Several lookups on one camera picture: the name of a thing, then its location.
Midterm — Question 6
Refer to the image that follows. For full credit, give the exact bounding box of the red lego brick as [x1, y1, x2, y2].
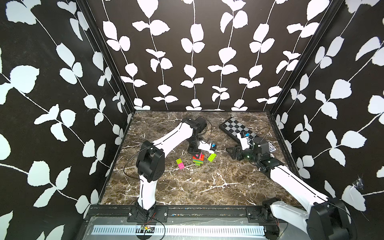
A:
[193, 154, 205, 161]

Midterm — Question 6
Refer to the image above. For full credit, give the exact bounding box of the lime 2x4 lego brick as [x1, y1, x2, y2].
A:
[208, 154, 217, 163]

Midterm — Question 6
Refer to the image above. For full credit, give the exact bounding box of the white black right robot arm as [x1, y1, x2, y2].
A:
[226, 138, 358, 240]

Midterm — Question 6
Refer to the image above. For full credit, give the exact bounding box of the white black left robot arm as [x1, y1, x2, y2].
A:
[136, 117, 211, 215]

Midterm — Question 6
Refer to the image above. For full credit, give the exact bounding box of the blue playing card box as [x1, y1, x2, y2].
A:
[268, 143, 276, 153]

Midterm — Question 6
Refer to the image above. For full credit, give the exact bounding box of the black and white chessboard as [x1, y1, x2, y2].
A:
[219, 117, 262, 147]

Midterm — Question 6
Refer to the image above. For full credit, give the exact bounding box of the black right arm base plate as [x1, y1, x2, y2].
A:
[246, 206, 285, 225]

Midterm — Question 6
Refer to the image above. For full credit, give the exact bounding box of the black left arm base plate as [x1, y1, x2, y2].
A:
[127, 206, 169, 223]

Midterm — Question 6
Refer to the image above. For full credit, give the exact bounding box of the white perforated cable tray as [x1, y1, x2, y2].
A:
[91, 225, 265, 238]

